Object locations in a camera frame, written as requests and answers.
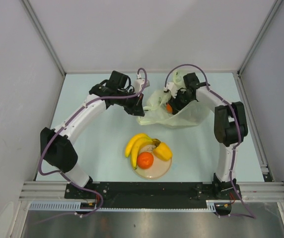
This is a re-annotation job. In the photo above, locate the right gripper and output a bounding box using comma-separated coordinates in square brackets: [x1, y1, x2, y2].
[168, 87, 194, 115]

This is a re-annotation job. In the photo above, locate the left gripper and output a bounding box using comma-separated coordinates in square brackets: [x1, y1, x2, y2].
[116, 89, 144, 117]

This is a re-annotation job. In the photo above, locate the small orange fake fruit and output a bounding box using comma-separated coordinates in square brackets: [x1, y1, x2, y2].
[166, 104, 173, 114]

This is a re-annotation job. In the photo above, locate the pale green plastic bag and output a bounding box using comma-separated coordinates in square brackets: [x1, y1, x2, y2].
[136, 68, 213, 130]

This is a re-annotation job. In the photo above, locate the yellow fake banana bunch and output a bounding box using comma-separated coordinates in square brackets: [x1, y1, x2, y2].
[125, 133, 161, 170]

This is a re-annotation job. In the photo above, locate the yellow fake bell pepper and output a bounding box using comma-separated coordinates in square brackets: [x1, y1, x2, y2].
[152, 142, 173, 161]

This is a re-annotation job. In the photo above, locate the pink ceramic plate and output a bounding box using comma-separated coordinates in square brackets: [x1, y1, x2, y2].
[133, 145, 172, 179]

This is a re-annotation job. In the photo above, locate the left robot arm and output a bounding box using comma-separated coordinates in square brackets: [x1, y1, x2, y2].
[38, 68, 149, 198]

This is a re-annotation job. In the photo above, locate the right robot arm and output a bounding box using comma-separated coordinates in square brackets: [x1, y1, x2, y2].
[164, 73, 248, 199]

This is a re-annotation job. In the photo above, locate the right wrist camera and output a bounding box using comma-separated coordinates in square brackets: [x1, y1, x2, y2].
[163, 82, 179, 98]

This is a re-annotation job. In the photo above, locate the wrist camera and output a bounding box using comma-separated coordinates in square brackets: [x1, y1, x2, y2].
[133, 78, 150, 94]
[163, 82, 179, 98]

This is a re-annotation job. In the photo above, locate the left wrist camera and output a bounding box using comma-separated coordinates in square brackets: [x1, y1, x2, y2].
[133, 78, 150, 94]

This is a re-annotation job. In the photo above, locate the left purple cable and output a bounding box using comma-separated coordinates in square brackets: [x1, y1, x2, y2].
[38, 67, 147, 224]

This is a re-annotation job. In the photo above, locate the purple cable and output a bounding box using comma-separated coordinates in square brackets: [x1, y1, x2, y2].
[38, 67, 147, 224]
[164, 63, 257, 220]

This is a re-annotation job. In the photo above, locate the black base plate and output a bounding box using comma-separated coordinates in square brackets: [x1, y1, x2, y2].
[64, 181, 243, 215]

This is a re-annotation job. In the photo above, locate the white cable duct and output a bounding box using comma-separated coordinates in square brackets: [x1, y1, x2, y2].
[29, 200, 218, 212]

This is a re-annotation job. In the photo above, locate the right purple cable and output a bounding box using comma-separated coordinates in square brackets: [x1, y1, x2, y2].
[164, 63, 257, 220]

